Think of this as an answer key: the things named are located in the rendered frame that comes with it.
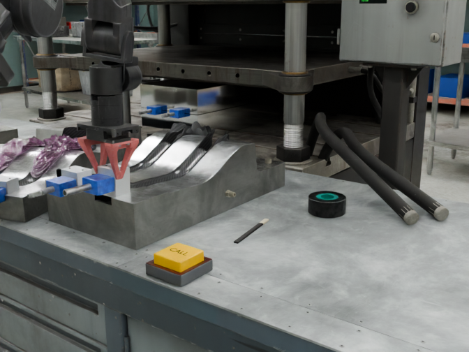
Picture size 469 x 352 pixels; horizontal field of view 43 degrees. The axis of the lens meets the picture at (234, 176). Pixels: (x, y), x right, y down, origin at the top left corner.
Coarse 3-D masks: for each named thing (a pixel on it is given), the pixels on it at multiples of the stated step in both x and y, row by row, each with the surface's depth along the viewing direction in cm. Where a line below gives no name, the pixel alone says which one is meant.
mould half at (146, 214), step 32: (160, 160) 133; (224, 160) 126; (256, 160) 147; (160, 192) 112; (192, 192) 118; (224, 192) 127; (256, 192) 137; (64, 224) 120; (96, 224) 114; (128, 224) 108; (160, 224) 112; (192, 224) 120
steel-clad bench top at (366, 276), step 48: (288, 192) 141; (48, 240) 113; (96, 240) 113; (192, 240) 113; (288, 240) 113; (336, 240) 112; (384, 240) 112; (432, 240) 112; (192, 288) 94; (240, 288) 94; (288, 288) 94; (336, 288) 94; (384, 288) 93; (432, 288) 93; (336, 336) 80; (384, 336) 80; (432, 336) 80
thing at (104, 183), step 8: (104, 168) 110; (128, 168) 111; (88, 176) 109; (96, 176) 109; (104, 176) 110; (112, 176) 109; (128, 176) 112; (88, 184) 107; (96, 184) 106; (104, 184) 108; (112, 184) 109; (120, 184) 110; (128, 184) 112; (64, 192) 104; (72, 192) 104; (88, 192) 108; (96, 192) 107; (104, 192) 108; (112, 192) 110; (120, 192) 111; (128, 192) 112
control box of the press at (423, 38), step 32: (352, 0) 164; (384, 0) 159; (416, 0) 154; (448, 0) 150; (352, 32) 166; (384, 32) 161; (416, 32) 155; (448, 32) 153; (384, 64) 165; (416, 64) 159; (448, 64) 158; (384, 96) 170; (384, 128) 172; (384, 160) 175
